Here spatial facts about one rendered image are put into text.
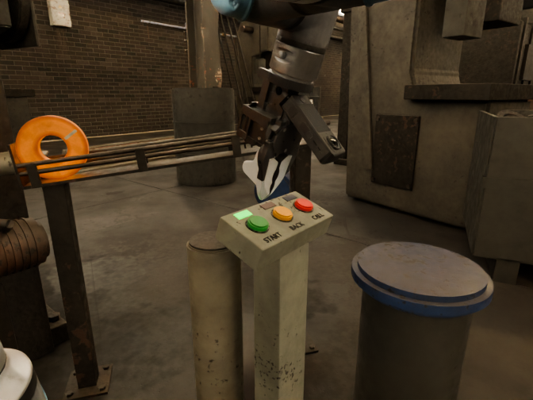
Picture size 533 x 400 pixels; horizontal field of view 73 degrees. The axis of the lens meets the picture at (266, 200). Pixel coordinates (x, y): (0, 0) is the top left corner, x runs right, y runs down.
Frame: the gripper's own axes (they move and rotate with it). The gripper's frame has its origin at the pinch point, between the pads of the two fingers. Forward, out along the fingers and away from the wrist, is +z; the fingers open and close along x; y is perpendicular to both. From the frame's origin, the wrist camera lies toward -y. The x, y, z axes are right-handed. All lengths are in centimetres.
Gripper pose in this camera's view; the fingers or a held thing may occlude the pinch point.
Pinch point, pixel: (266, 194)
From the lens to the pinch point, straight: 63.5
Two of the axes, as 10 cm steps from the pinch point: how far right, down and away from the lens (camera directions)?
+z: -2.6, 8.4, 4.7
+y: -7.3, -5.0, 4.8
